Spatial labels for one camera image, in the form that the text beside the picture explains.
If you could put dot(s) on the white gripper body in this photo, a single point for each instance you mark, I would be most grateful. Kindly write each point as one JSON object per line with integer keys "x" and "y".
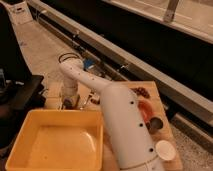
{"x": 71, "y": 94}

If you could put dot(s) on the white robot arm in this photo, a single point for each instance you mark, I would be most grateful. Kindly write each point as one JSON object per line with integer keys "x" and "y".
{"x": 131, "y": 142}

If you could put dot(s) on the wooden brush block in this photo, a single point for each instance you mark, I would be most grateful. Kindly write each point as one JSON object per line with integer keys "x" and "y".
{"x": 95, "y": 100}

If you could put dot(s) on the blue power box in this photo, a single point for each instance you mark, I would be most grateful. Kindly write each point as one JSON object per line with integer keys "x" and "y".
{"x": 88, "y": 64}

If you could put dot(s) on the black chair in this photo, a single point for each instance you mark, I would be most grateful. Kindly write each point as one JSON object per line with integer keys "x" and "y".
{"x": 19, "y": 87}

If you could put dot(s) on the yellow plastic bin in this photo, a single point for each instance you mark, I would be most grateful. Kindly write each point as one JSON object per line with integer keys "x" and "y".
{"x": 58, "y": 140}

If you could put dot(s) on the red bowl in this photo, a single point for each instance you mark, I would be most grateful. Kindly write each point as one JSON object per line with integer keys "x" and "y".
{"x": 145, "y": 110}

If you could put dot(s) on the dark metal cup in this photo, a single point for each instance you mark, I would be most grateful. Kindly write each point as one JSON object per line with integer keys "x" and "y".
{"x": 154, "y": 125}

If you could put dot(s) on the white plastic cup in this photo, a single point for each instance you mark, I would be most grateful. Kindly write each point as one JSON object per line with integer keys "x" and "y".
{"x": 165, "y": 150}

